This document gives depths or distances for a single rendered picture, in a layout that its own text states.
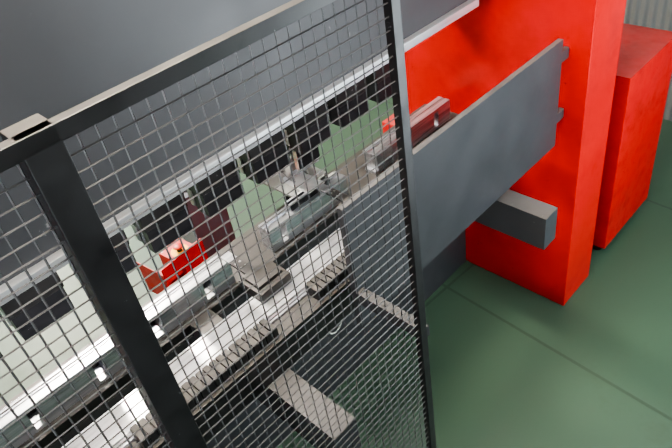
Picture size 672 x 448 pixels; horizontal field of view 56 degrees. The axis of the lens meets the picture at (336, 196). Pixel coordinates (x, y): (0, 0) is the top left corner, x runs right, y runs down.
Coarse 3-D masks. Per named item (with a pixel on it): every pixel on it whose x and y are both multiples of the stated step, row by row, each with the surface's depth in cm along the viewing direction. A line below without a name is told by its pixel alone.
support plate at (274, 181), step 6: (294, 162) 242; (294, 168) 239; (312, 168) 237; (318, 168) 237; (282, 174) 237; (312, 174) 234; (318, 174) 234; (324, 174) 234; (264, 180) 236; (270, 180) 235; (276, 180) 234; (282, 180) 234; (270, 186) 232; (276, 186) 231; (288, 186) 230; (282, 192) 228; (288, 192) 227; (294, 192) 227
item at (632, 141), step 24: (624, 24) 297; (624, 48) 278; (648, 48) 275; (624, 72) 262; (648, 72) 270; (624, 96) 263; (648, 96) 281; (624, 120) 269; (648, 120) 294; (624, 144) 280; (648, 144) 307; (624, 168) 292; (648, 168) 321; (600, 192) 297; (624, 192) 305; (600, 216) 304; (624, 216) 319; (600, 240) 312
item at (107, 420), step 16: (336, 240) 205; (304, 256) 201; (336, 256) 199; (304, 272) 195; (288, 288) 190; (304, 288) 191; (256, 304) 187; (272, 304) 186; (272, 320) 181; (208, 336) 180; (224, 336) 179; (240, 336) 178; (176, 368) 172; (192, 368) 171; (128, 400) 166; (128, 416) 162; (144, 416) 161; (96, 432) 159; (112, 432) 159; (128, 432) 158
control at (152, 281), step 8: (184, 240) 249; (168, 248) 247; (192, 248) 237; (160, 256) 246; (168, 256) 243; (184, 256) 235; (192, 256) 238; (200, 256) 242; (168, 264) 230; (176, 264) 233; (184, 264) 236; (192, 264) 239; (144, 272) 239; (160, 272) 248; (168, 272) 231; (184, 272) 240; (152, 280) 239; (160, 280) 234; (168, 280) 232; (176, 280) 242; (160, 288) 238
